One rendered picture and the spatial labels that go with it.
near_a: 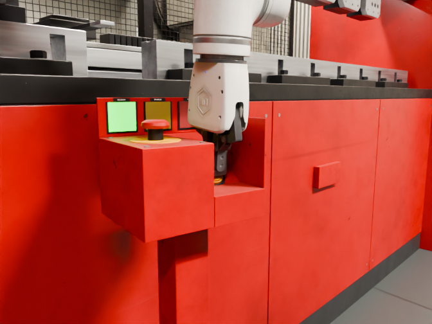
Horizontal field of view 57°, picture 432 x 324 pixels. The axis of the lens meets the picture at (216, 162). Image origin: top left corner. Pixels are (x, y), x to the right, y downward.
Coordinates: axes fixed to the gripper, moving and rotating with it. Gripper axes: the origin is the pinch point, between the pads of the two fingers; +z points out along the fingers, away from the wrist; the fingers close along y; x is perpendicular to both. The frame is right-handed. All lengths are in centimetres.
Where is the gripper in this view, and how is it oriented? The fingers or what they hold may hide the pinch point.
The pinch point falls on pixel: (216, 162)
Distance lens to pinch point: 62.2
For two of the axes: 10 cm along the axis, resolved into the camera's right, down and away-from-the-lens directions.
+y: 5.7, 2.2, -7.9
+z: -0.5, 9.7, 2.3
